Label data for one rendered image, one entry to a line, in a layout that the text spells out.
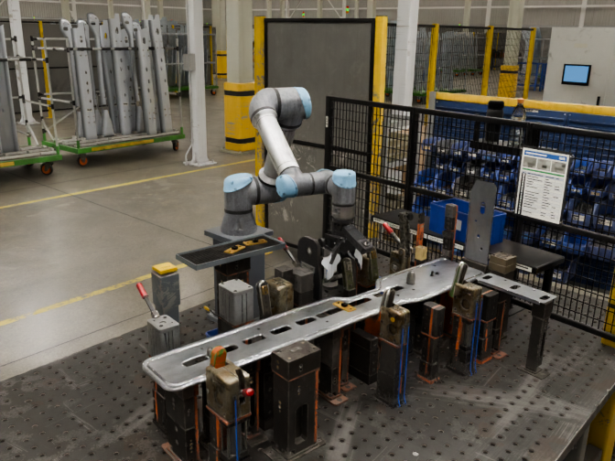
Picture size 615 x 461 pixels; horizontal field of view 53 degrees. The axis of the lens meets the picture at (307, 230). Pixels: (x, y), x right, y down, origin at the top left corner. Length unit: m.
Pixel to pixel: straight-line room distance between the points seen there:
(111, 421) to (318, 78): 3.26
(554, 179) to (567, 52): 6.29
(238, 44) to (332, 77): 5.29
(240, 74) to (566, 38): 4.65
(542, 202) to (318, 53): 2.50
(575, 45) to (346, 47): 4.81
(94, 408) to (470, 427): 1.22
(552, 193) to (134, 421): 1.82
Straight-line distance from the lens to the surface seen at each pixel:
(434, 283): 2.36
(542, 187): 2.74
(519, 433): 2.14
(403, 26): 6.69
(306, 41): 4.83
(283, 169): 2.02
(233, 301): 1.96
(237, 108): 9.87
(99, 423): 2.14
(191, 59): 8.97
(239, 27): 9.85
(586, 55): 8.85
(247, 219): 2.50
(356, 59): 4.52
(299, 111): 2.28
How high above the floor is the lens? 1.89
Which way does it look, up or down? 18 degrees down
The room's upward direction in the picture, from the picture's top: 1 degrees clockwise
